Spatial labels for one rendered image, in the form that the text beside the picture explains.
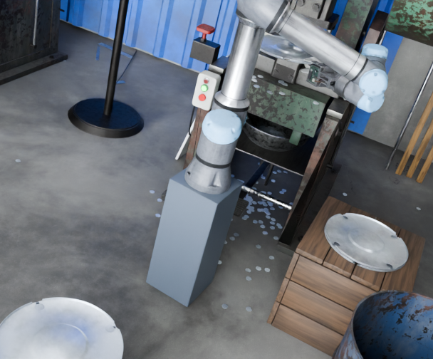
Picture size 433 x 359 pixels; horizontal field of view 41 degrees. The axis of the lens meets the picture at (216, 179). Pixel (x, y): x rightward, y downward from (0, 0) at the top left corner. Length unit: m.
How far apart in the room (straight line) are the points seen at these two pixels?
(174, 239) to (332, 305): 0.56
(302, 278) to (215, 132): 0.57
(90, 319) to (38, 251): 0.74
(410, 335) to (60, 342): 0.97
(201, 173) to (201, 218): 0.15
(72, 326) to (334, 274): 0.85
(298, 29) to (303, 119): 0.68
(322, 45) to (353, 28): 0.91
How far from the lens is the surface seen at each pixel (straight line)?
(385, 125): 3.67
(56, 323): 1.46
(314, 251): 1.90
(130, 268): 2.15
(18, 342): 1.42
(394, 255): 2.03
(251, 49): 1.78
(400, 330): 1.78
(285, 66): 2.25
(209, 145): 1.75
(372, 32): 2.61
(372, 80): 1.64
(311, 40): 1.62
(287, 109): 2.23
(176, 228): 1.90
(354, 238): 2.00
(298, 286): 1.96
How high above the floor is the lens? 1.43
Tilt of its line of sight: 31 degrees down
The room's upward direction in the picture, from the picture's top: 16 degrees clockwise
